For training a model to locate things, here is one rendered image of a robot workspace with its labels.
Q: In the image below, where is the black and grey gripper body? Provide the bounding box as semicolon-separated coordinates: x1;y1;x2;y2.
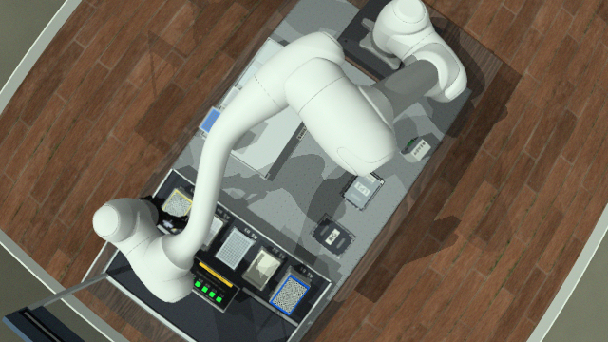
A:
150;201;167;226

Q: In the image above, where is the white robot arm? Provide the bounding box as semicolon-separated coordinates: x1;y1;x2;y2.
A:
93;0;467;303

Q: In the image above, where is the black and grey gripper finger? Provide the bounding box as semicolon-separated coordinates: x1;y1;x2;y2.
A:
162;210;188;230
139;195;165;205

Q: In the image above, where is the white ready button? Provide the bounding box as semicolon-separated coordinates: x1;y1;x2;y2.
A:
399;136;430;163

